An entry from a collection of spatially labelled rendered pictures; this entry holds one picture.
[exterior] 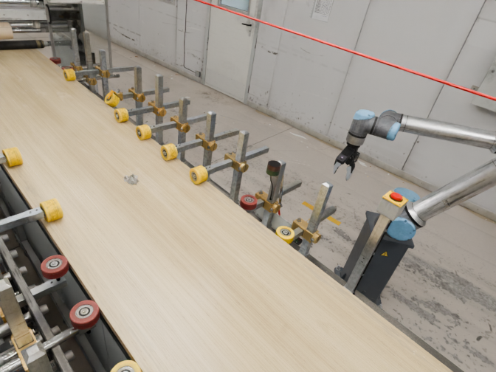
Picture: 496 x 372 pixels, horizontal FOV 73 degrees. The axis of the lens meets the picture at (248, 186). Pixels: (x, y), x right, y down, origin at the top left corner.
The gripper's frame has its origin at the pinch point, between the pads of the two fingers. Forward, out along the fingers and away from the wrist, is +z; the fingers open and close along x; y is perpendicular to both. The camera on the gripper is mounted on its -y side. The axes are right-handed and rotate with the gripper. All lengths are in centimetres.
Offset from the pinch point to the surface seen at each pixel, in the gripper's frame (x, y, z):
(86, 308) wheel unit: 16, -134, 3
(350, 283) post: -35, -47, 18
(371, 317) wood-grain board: -49, -69, 4
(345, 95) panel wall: 99, 224, 29
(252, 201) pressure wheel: 19, -52, 3
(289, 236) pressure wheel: -7, -59, 3
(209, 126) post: 64, -38, -13
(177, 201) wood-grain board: 40, -79, 4
